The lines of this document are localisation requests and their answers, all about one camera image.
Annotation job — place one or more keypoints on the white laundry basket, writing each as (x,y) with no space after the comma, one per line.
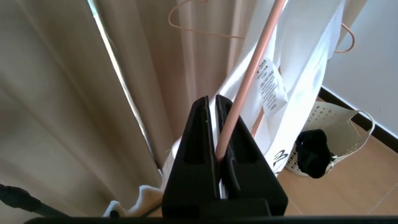
(335,130)

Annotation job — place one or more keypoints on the pink clothes hanger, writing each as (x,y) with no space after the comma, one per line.
(217,34)
(250,77)

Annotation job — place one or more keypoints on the black garment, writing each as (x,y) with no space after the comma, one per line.
(312,152)

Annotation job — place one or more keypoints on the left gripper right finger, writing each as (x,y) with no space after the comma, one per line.
(258,186)

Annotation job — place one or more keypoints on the white printed t-shirt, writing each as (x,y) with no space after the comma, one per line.
(311,77)

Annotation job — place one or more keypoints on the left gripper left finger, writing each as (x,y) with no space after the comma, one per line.
(189,186)

